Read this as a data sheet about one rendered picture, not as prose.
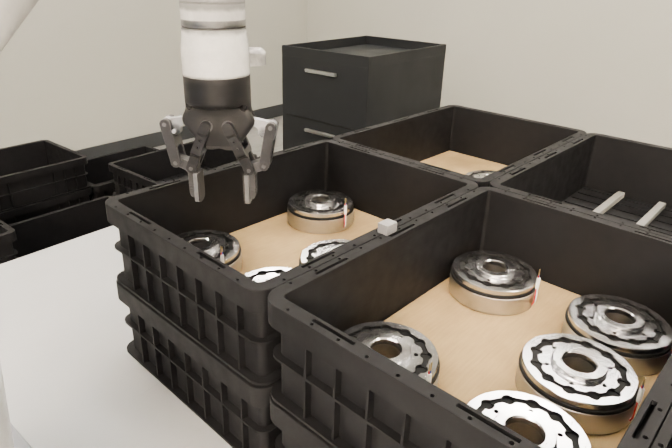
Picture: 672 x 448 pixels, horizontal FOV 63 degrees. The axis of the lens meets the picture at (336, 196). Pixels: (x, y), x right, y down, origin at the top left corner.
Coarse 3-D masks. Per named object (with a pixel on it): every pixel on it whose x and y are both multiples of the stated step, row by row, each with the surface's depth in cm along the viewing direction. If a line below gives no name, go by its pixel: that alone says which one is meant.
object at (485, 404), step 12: (480, 396) 47; (492, 396) 47; (504, 396) 48; (516, 396) 47; (528, 396) 47; (480, 408) 46; (492, 408) 46; (504, 408) 46; (516, 408) 46; (528, 408) 46; (540, 408) 46; (552, 408) 46; (552, 420) 45; (564, 420) 45; (564, 432) 44; (576, 432) 44; (564, 444) 43; (576, 444) 43; (588, 444) 43
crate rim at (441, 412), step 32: (480, 192) 73; (416, 224) 63; (608, 224) 64; (352, 256) 56; (288, 288) 50; (288, 320) 46; (320, 320) 45; (320, 352) 44; (352, 352) 42; (384, 384) 40; (416, 384) 39; (416, 416) 39; (448, 416) 36; (480, 416) 36; (640, 416) 36
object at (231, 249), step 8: (192, 232) 75; (200, 232) 75; (208, 232) 75; (216, 232) 75; (224, 232) 75; (224, 240) 73; (232, 240) 73; (224, 248) 71; (232, 248) 72; (216, 256) 69; (224, 256) 70; (232, 256) 69
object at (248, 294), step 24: (312, 144) 91; (336, 144) 91; (216, 168) 79; (240, 168) 80; (408, 168) 82; (144, 192) 70; (456, 192) 73; (120, 216) 64; (408, 216) 65; (144, 240) 61; (168, 240) 58; (360, 240) 59; (192, 264) 55; (216, 264) 53; (312, 264) 54; (216, 288) 53; (240, 288) 50; (264, 288) 50; (264, 312) 50
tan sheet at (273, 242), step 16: (256, 224) 85; (272, 224) 85; (288, 224) 85; (352, 224) 86; (368, 224) 86; (240, 240) 80; (256, 240) 80; (272, 240) 80; (288, 240) 80; (304, 240) 80; (320, 240) 81; (256, 256) 76; (272, 256) 76; (288, 256) 76; (240, 272) 72
